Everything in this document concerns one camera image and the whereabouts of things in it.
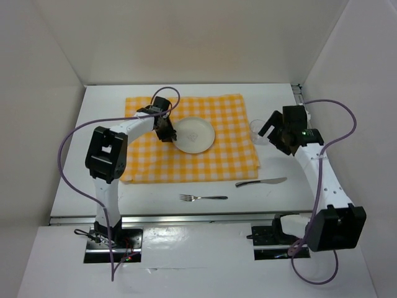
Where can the aluminium rail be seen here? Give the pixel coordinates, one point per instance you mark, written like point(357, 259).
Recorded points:
point(174, 219)
point(297, 90)

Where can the black handled table knife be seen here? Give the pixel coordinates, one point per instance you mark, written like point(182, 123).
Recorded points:
point(261, 181)

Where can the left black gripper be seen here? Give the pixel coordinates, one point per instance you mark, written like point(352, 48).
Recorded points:
point(170, 133)

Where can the front aluminium rail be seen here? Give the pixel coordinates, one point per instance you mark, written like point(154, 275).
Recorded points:
point(174, 219)

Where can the right side aluminium rail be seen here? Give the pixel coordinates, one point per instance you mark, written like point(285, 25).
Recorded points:
point(297, 90)

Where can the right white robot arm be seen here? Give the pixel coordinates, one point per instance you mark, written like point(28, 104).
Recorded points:
point(336, 223)

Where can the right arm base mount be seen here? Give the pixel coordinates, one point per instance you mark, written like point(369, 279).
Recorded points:
point(269, 244)

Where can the clear plastic cup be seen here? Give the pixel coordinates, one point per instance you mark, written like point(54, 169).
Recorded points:
point(255, 127)

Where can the silver fork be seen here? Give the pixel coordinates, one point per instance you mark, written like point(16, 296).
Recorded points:
point(192, 198)

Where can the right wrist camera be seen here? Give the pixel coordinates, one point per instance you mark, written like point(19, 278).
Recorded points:
point(308, 114)

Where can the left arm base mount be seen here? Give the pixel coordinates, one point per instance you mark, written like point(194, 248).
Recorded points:
point(126, 249)

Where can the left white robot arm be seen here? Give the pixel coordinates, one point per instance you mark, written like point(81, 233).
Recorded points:
point(106, 160)

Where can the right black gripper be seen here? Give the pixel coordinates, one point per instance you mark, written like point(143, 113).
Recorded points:
point(276, 120)

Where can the yellow white checkered cloth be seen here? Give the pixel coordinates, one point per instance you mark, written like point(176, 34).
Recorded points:
point(213, 144)

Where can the cream round plate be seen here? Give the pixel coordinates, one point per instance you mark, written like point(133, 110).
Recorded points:
point(194, 135)

